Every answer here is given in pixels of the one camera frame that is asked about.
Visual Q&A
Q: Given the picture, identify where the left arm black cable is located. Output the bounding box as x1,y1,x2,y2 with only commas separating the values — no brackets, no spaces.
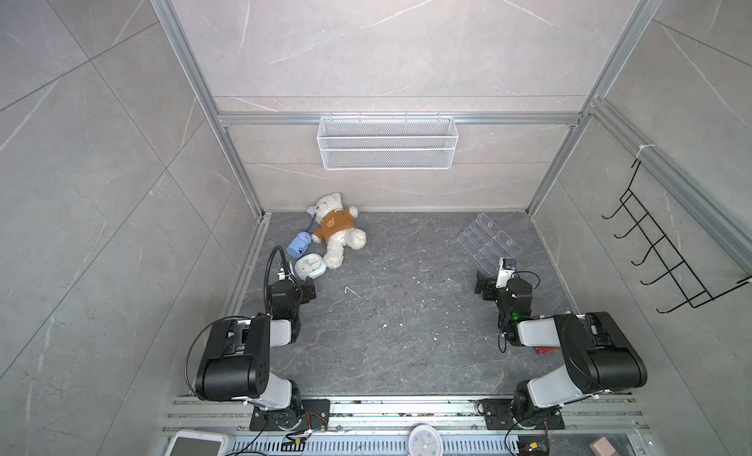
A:
262,244,293,316

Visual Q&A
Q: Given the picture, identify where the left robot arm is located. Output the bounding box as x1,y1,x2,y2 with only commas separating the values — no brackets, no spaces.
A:
189,279,316,432

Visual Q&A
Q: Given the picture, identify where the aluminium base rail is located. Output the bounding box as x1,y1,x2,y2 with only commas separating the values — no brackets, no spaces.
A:
157,394,662,455

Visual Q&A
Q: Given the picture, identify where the black wire hook rack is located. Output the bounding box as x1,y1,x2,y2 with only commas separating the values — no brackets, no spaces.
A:
601,160,751,315

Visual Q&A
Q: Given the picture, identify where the white tablet device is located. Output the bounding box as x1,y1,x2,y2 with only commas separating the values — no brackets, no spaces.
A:
164,430,235,456

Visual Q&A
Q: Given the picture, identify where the clear acrylic card stand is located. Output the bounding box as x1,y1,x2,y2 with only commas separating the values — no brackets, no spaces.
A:
457,213,523,276

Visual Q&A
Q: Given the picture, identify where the light blue alarm clock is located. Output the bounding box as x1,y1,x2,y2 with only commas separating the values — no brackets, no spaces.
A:
294,253,327,281

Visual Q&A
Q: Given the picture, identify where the white round clock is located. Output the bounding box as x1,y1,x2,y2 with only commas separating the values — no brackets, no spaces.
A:
407,424,444,456

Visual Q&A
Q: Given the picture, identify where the blue small bottle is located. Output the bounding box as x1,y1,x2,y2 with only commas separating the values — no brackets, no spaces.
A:
286,231,313,259

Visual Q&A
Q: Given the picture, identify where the pink block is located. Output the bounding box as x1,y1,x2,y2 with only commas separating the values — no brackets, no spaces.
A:
589,436,620,456

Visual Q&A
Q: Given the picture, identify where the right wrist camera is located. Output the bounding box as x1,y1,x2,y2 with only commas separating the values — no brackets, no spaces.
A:
495,257,517,290

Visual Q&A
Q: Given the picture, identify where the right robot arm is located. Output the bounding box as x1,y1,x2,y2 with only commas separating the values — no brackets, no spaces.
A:
474,271,647,429

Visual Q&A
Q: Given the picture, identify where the white teddy bear orange shirt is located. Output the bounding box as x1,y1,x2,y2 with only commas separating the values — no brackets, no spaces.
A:
307,193,367,270

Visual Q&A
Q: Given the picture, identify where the white wire mesh basket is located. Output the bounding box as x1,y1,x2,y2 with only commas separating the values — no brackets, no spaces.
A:
316,116,459,171

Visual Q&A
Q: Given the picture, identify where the red leather card holder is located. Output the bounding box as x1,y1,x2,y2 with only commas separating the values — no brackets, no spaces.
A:
535,346,559,355

